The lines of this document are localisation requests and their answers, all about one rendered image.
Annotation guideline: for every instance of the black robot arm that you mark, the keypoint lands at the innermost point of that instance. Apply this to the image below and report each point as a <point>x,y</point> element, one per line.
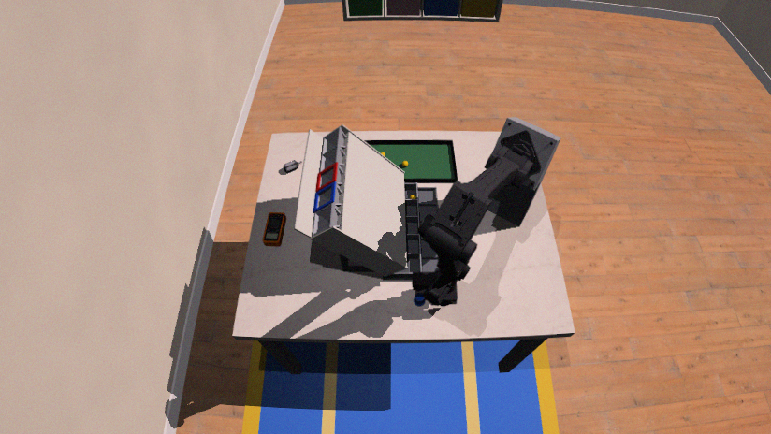
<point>454,238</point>

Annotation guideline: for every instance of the red square band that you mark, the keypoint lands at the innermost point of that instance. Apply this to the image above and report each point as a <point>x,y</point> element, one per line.
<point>319,177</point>

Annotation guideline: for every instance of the blue square band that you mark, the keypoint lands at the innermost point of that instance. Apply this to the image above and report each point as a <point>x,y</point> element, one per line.
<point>315,209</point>

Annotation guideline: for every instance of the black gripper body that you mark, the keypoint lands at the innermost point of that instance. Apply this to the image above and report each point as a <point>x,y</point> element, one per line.
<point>451,296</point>

